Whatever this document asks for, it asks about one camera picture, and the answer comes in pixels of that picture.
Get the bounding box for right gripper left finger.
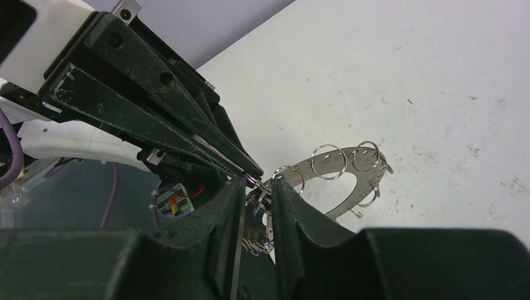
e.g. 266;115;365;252
1;178;246;299

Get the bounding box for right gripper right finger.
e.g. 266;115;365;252
271;179;529;299

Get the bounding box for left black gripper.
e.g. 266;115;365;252
39;1;263;199

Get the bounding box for silver perforated ring disc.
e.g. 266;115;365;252
242;141;394;257

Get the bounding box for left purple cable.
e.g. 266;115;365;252
0;107;121;231

